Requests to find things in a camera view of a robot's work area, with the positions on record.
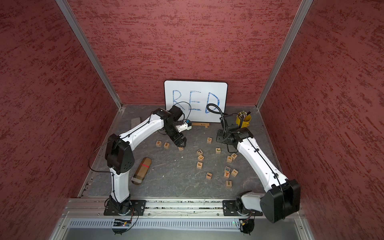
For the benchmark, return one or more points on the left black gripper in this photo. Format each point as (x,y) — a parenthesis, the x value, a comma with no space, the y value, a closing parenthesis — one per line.
(175,140)

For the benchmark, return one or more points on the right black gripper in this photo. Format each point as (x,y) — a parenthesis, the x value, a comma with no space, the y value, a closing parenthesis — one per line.
(219,138)

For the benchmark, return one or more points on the wooden block letter E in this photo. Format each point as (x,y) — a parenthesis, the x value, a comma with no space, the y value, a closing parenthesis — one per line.
(166,145)

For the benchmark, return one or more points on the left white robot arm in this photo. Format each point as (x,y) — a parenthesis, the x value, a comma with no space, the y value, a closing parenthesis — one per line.
(120,157)

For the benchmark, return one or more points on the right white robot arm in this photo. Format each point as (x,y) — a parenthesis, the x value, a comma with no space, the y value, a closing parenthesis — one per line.
(282,196)

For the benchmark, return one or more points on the wooden block letter M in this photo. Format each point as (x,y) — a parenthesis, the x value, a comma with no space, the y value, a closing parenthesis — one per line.
(234,156)

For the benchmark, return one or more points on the wooden block letter C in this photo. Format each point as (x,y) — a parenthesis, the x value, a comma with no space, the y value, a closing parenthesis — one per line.
(201,157)

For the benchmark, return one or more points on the wooden block letter F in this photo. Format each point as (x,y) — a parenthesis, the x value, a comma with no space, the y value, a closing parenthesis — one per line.
(199,165)

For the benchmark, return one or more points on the wooden block letter I red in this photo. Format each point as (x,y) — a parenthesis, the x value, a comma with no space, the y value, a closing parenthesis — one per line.
(208,175)

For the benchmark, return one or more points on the wooden block letter i front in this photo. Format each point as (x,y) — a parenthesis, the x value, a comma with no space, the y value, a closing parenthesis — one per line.
(229,184)

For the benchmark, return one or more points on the wooden board stand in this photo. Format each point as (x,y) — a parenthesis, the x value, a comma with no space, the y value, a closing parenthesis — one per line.
(206,125)

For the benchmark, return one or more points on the yellow pen cup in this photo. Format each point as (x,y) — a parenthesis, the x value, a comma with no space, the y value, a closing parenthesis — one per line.
(243,124)

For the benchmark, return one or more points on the pens in cup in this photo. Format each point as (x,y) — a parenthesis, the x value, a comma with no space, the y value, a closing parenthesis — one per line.
(243,115)

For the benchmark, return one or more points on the wooden block right of T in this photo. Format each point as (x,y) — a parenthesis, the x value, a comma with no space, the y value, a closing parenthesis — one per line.
(234,173)

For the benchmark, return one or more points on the grey rectangular eraser block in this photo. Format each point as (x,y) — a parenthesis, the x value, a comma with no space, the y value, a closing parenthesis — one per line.
(135,122)

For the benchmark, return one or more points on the white dry-erase board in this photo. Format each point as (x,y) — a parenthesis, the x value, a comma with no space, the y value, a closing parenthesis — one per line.
(192,98)

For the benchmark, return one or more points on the brown plaid pencil case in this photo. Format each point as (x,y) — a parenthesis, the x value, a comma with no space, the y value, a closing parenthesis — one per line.
(141,171)

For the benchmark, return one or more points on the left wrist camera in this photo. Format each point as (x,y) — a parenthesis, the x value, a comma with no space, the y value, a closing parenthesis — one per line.
(185,126)

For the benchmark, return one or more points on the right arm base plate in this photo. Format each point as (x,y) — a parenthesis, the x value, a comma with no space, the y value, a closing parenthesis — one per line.
(236,208)

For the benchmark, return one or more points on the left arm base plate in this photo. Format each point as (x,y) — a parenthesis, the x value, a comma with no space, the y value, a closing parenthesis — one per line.
(127,208)

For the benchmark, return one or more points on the aluminium front rail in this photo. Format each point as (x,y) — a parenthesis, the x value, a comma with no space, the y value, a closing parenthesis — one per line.
(155,208)

